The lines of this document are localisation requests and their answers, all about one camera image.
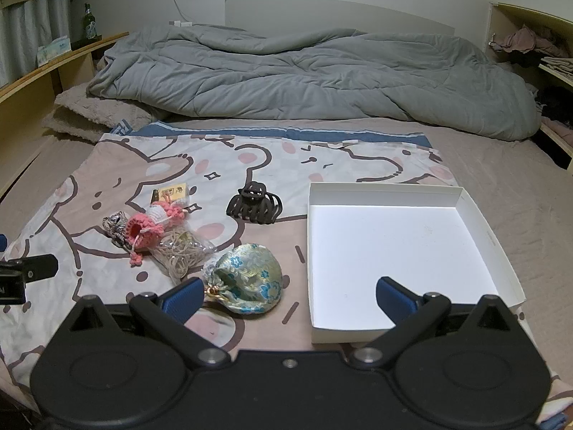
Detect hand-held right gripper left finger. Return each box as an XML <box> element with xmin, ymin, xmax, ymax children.
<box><xmin>62</xmin><ymin>277</ymin><xmax>232</xmax><ymax>371</ymax></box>

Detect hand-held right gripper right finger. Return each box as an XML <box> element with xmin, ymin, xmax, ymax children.
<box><xmin>349</xmin><ymin>277</ymin><xmax>522</xmax><ymax>370</ymax></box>

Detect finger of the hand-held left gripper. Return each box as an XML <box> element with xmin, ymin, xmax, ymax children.
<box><xmin>0</xmin><ymin>254</ymin><xmax>59</xmax><ymax>284</ymax></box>

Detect white cardboard box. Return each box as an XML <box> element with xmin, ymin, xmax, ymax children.
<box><xmin>307</xmin><ymin>182</ymin><xmax>526</xmax><ymax>345</ymax></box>

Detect blue gold brocade pouch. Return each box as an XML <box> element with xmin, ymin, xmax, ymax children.
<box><xmin>202</xmin><ymin>243</ymin><xmax>284</xmax><ymax>319</ymax></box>

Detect pink crochet pouch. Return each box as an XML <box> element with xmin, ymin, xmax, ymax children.
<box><xmin>125</xmin><ymin>201</ymin><xmax>186</xmax><ymax>267</ymax></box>

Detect multicolour braided cord bundle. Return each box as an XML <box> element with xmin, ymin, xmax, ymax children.
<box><xmin>102</xmin><ymin>212</ymin><xmax>135</xmax><ymax>248</ymax></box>

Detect clear bag of rubber bands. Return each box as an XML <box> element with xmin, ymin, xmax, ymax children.
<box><xmin>150</xmin><ymin>228</ymin><xmax>218</xmax><ymax>285</ymax></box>

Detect small yellow packet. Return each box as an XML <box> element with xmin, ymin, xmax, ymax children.
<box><xmin>151</xmin><ymin>183</ymin><xmax>191</xmax><ymax>204</ymax></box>

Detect black hair claw clip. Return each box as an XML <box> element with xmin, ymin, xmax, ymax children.
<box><xmin>226</xmin><ymin>181</ymin><xmax>284</xmax><ymax>225</ymax></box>

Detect cartoon printed blanket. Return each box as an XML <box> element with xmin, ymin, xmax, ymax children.
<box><xmin>0</xmin><ymin>121</ymin><xmax>569</xmax><ymax>430</ymax></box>

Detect wooden bedside ledge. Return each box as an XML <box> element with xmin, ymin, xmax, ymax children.
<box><xmin>0</xmin><ymin>31</ymin><xmax>130</xmax><ymax>198</ymax></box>

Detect beige fuzzy blanket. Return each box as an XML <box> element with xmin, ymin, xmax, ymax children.
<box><xmin>42</xmin><ymin>85</ymin><xmax>153</xmax><ymax>144</ymax></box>

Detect tissue pack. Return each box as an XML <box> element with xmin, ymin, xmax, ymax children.
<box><xmin>37</xmin><ymin>36</ymin><xmax>72</xmax><ymax>64</ymax></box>

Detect grey curtain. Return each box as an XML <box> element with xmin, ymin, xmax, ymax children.
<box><xmin>0</xmin><ymin>0</ymin><xmax>86</xmax><ymax>88</ymax></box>

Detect grey quilted duvet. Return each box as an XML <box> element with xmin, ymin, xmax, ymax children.
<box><xmin>87</xmin><ymin>24</ymin><xmax>542</xmax><ymax>139</ymax></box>

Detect green glass bottle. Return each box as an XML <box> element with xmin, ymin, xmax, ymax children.
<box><xmin>82</xmin><ymin>2</ymin><xmax>100</xmax><ymax>46</ymax></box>

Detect folded beige cloth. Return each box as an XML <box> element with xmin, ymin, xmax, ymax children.
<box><xmin>539</xmin><ymin>56</ymin><xmax>573</xmax><ymax>72</ymax></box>

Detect pinkish crumpled clothes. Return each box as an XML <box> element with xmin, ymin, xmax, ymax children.
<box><xmin>490</xmin><ymin>24</ymin><xmax>565</xmax><ymax>59</ymax></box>

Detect white headboard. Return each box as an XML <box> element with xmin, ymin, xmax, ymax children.
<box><xmin>224</xmin><ymin>0</ymin><xmax>455</xmax><ymax>37</ymax></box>

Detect wooden shelf unit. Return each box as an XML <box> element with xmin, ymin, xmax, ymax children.
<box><xmin>486</xmin><ymin>2</ymin><xmax>573</xmax><ymax>171</ymax></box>

